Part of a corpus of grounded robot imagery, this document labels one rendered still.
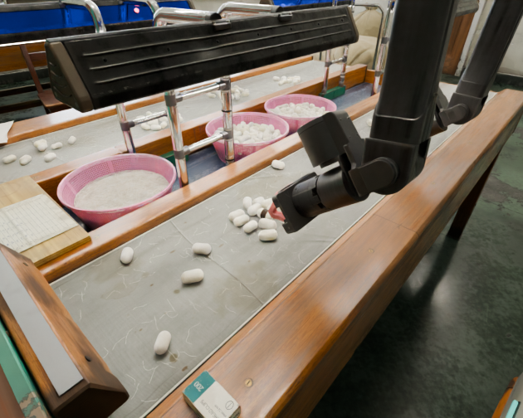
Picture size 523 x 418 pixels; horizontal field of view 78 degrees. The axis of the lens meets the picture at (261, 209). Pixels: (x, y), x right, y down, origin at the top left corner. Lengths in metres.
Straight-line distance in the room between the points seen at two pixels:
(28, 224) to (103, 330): 0.29
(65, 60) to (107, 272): 0.36
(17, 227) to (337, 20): 0.75
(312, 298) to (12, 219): 0.59
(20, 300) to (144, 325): 0.17
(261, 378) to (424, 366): 1.06
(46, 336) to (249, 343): 0.23
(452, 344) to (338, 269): 1.03
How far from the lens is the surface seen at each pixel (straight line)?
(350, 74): 1.85
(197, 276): 0.57
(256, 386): 0.45
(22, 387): 0.39
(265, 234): 0.63
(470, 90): 0.86
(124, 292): 0.60
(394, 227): 0.69
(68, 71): 0.43
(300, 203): 0.50
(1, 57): 3.19
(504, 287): 1.90
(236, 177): 0.81
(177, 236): 0.68
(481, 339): 1.63
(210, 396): 0.42
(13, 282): 0.51
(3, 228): 0.78
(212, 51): 0.53
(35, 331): 0.44
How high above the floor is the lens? 1.17
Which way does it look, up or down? 36 degrees down
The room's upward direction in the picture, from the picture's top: straight up
